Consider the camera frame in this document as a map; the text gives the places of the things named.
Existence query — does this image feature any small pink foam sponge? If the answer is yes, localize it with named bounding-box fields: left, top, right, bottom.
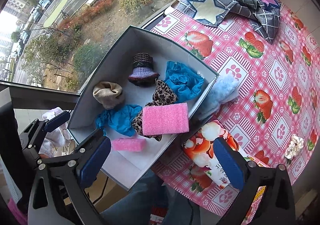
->
left=111, top=138, right=145, bottom=152

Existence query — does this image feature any white cardboard box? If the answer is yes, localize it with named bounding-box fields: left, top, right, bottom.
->
left=67, top=26, right=218, bottom=190

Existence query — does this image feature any light blue fluffy cloth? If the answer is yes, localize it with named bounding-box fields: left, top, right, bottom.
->
left=195, top=74, right=239, bottom=120

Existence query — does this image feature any plaid star fabric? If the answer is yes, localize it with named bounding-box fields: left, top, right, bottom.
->
left=176, top=0, right=280, bottom=43

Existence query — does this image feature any leopard print scarf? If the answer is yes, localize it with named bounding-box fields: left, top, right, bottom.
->
left=132, top=79, right=177, bottom=142

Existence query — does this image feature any pink strawberry tablecloth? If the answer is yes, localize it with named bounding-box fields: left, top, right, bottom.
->
left=149, top=4, right=320, bottom=225

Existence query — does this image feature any purple knitted hat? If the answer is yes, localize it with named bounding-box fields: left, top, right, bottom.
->
left=128, top=53, right=159, bottom=87

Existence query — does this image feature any white polka dot scrunchie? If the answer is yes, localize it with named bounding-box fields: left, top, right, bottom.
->
left=284, top=134, right=304, bottom=160

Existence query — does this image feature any white pink fluffy cloth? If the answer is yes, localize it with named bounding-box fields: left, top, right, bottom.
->
left=39, top=123, right=75, bottom=158

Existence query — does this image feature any red patterned box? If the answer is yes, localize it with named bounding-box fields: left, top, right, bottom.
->
left=241, top=186, right=266, bottom=225

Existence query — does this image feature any large pink foam sponge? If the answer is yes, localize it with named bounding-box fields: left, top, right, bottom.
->
left=142, top=103, right=189, bottom=136

